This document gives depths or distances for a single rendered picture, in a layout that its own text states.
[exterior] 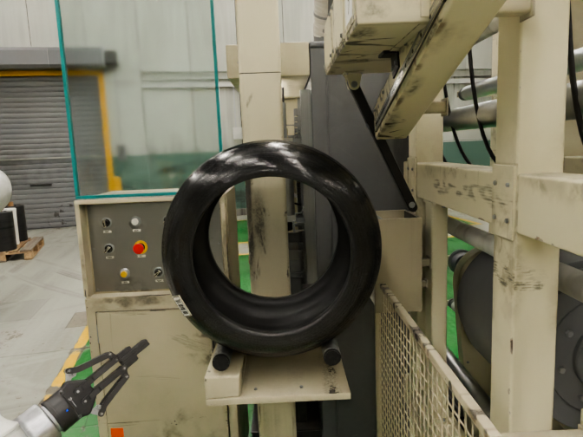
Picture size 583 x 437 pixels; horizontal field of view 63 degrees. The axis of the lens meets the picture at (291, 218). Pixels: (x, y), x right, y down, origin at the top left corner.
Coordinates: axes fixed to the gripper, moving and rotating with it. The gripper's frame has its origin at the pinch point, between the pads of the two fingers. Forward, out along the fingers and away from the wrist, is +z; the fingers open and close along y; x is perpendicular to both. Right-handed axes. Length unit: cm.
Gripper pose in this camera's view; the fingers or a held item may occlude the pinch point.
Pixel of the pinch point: (134, 351)
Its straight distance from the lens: 118.7
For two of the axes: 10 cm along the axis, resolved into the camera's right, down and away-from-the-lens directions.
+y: 5.3, 8.3, 1.3
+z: 6.1, -4.9, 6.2
